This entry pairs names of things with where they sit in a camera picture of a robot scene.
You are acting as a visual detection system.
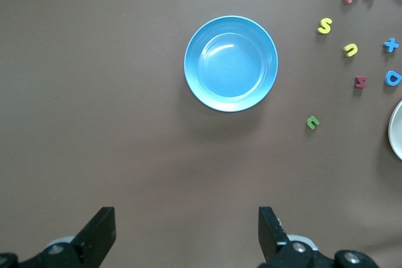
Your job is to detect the brown table cloth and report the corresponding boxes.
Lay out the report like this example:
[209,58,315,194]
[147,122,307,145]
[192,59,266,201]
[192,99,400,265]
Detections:
[0,0,402,268]

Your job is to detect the cream white round plate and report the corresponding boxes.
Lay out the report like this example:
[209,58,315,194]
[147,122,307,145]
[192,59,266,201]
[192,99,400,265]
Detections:
[388,99,402,161]

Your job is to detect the blue foam letter x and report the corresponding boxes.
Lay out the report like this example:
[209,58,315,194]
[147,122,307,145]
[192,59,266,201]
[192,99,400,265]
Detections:
[383,38,400,53]

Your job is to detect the blue round plate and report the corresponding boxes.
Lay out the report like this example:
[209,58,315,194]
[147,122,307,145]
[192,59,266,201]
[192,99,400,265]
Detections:
[183,15,279,113]

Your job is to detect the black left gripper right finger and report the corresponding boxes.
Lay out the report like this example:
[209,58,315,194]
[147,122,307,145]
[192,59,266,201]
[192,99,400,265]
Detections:
[258,206,335,268]

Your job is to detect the blue foam letter D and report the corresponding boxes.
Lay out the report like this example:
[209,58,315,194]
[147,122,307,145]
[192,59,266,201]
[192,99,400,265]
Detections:
[384,70,402,87]

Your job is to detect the yellow foam letter u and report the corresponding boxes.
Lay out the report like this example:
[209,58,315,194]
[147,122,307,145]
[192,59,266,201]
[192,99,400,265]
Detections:
[343,43,359,58]

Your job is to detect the yellow foam letter S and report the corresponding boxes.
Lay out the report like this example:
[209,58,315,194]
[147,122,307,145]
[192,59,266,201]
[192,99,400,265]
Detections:
[317,17,334,35]

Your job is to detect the green foam letter u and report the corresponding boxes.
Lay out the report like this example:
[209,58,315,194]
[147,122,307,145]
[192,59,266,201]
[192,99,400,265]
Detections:
[306,115,321,130]

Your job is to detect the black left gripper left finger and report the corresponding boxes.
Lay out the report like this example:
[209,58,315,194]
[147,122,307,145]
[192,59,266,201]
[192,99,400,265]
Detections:
[21,206,116,268]

